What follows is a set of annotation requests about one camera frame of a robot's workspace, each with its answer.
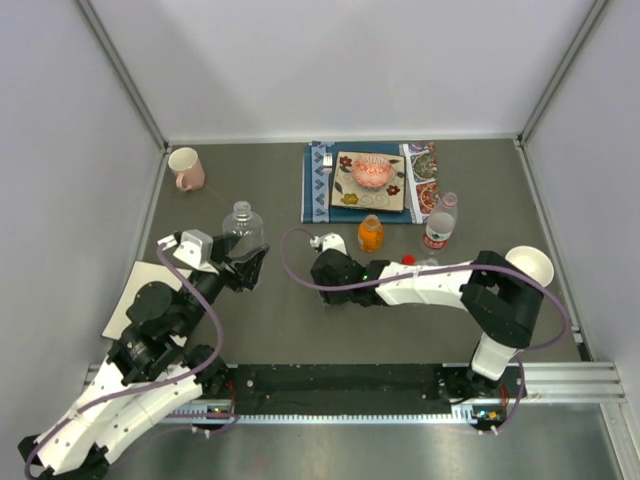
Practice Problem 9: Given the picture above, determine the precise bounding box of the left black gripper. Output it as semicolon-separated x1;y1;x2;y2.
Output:
176;230;269;336

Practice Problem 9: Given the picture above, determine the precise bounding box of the clear glass bottle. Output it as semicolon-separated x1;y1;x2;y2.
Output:
222;201;264;258

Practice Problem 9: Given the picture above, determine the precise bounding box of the orange juice bottle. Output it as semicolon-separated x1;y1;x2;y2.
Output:
358;214;384;253

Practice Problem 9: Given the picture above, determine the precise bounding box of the red label water bottle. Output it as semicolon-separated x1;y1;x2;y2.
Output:
423;192;458;266

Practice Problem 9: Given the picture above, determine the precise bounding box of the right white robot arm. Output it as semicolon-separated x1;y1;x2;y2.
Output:
310;249;544;396

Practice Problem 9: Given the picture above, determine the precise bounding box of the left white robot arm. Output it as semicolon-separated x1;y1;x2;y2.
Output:
19;229;269;479

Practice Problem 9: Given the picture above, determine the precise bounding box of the square floral plate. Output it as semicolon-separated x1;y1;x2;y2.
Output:
331;151;406;213

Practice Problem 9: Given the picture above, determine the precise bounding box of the white notebook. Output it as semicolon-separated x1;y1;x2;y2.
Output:
101;261;182;340

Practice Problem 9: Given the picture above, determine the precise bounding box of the pink mug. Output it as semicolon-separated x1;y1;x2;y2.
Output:
168;147;206;192

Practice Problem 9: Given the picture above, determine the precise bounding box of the red patterned bowl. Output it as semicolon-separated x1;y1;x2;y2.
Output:
351;153;395;190

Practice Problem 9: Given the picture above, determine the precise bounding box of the blue patterned placemat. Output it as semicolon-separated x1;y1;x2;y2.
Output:
301;141;415;224

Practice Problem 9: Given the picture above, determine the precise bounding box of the silver fork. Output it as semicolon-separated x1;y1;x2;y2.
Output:
322;152;333;182

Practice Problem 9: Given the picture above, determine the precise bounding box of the white paper cup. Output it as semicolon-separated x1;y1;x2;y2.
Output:
505;245;555;287

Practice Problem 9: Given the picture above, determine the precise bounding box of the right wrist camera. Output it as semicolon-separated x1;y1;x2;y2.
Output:
309;233;347;255

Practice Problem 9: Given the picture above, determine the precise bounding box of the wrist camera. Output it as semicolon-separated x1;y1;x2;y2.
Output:
309;233;347;255
157;229;215;273

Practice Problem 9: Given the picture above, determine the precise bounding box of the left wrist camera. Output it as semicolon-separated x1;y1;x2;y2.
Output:
157;229;215;273

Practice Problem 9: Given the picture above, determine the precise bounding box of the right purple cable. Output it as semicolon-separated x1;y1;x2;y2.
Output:
279;227;571;431

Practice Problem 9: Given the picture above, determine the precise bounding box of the purple cable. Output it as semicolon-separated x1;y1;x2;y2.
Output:
279;227;571;431
23;242;225;479

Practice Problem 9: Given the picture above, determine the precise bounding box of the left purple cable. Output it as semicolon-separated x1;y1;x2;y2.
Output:
23;242;225;479

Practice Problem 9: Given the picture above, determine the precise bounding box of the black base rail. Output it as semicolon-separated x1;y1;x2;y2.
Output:
219;362;474;416

